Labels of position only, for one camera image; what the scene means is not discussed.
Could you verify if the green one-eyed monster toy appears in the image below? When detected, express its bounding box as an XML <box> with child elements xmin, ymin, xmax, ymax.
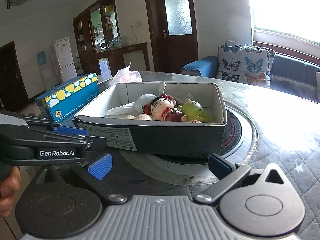
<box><xmin>177</xmin><ymin>101</ymin><xmax>212</xmax><ymax>122</ymax></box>

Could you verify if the tan peanut shaped toy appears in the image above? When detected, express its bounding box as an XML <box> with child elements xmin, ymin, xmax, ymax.
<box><xmin>124</xmin><ymin>114</ymin><xmax>152</xmax><ymax>121</ymax></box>

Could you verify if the blue yellow spotted box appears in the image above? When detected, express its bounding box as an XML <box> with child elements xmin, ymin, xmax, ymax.
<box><xmin>35</xmin><ymin>73</ymin><xmax>99</xmax><ymax>123</ymax></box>

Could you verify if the person's left hand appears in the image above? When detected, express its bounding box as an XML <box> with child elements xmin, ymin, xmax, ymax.
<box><xmin>0</xmin><ymin>166</ymin><xmax>21</xmax><ymax>217</ymax></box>

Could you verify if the window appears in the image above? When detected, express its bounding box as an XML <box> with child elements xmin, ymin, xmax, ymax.
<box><xmin>249</xmin><ymin>0</ymin><xmax>319</xmax><ymax>44</ymax></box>

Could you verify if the black white cardboard shoebox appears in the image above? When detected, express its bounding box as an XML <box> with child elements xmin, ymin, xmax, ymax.
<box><xmin>73</xmin><ymin>82</ymin><xmax>227</xmax><ymax>159</ymax></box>

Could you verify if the blue sofa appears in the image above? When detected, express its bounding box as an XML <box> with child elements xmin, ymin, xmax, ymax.
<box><xmin>181</xmin><ymin>54</ymin><xmax>319</xmax><ymax>103</ymax></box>

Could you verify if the grey cushion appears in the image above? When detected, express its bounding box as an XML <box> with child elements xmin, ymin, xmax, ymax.
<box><xmin>316</xmin><ymin>71</ymin><xmax>320</xmax><ymax>101</ymax></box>

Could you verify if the water dispenser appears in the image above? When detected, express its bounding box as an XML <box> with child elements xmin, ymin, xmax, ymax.
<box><xmin>37</xmin><ymin>51</ymin><xmax>56</xmax><ymax>91</ymax></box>

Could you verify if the red black-haired doll figure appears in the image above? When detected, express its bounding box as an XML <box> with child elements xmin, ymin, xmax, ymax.
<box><xmin>142</xmin><ymin>94</ymin><xmax>187</xmax><ymax>122</ymax></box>

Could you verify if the white refrigerator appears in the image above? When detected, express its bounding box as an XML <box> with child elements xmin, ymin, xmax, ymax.
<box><xmin>52</xmin><ymin>37</ymin><xmax>77</xmax><ymax>83</ymax></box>

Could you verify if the dark wooden cabinet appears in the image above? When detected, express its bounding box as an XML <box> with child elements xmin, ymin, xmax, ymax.
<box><xmin>73</xmin><ymin>0</ymin><xmax>150</xmax><ymax>75</ymax></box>

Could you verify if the butterfly pattern pillow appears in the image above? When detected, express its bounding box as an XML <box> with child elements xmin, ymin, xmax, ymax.
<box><xmin>216</xmin><ymin>41</ymin><xmax>275</xmax><ymax>88</ymax></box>

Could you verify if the dark wooden door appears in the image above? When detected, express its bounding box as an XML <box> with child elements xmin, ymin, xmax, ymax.
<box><xmin>145</xmin><ymin>0</ymin><xmax>199</xmax><ymax>73</ymax></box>

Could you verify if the round induction cooktop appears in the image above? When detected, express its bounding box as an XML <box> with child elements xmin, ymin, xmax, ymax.
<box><xmin>120</xmin><ymin>106</ymin><xmax>258</xmax><ymax>186</ymax></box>

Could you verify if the white pink plastic bag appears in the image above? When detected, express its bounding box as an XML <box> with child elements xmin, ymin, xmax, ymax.
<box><xmin>112</xmin><ymin>62</ymin><xmax>142</xmax><ymax>83</ymax></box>

